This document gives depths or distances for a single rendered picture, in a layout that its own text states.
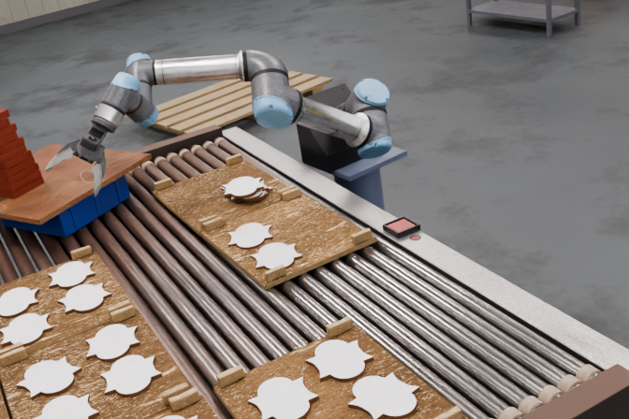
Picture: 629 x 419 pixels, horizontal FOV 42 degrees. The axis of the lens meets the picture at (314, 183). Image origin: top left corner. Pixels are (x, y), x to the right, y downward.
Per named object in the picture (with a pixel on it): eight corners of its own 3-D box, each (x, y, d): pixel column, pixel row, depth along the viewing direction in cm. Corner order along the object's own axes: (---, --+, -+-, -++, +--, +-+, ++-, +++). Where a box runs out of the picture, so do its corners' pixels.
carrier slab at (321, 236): (302, 197, 254) (301, 193, 254) (377, 241, 221) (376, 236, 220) (201, 237, 240) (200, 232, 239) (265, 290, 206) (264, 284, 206)
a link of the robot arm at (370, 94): (373, 96, 285) (389, 75, 274) (379, 129, 279) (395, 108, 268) (342, 93, 281) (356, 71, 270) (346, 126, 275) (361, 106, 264)
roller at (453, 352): (189, 157, 315) (186, 145, 313) (557, 426, 154) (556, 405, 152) (178, 161, 313) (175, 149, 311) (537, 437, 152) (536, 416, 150)
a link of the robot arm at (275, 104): (395, 111, 272) (265, 64, 239) (402, 151, 266) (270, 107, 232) (370, 127, 280) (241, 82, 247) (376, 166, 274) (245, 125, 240)
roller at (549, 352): (225, 145, 321) (222, 134, 319) (613, 393, 160) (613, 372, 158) (212, 149, 319) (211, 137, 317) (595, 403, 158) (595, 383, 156)
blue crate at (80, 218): (69, 187, 291) (62, 162, 287) (133, 196, 275) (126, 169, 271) (1, 227, 268) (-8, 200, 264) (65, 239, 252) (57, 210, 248)
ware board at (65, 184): (51, 148, 303) (51, 143, 302) (152, 158, 277) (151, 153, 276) (-63, 207, 265) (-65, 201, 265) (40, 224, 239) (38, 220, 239)
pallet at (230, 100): (269, 78, 715) (267, 65, 710) (339, 93, 645) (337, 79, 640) (131, 128, 642) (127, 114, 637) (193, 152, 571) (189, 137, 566)
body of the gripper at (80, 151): (95, 168, 233) (115, 132, 235) (96, 166, 225) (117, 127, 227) (70, 155, 231) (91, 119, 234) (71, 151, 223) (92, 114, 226)
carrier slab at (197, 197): (244, 163, 288) (243, 159, 288) (300, 197, 255) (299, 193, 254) (153, 195, 274) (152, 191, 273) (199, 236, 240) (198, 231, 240)
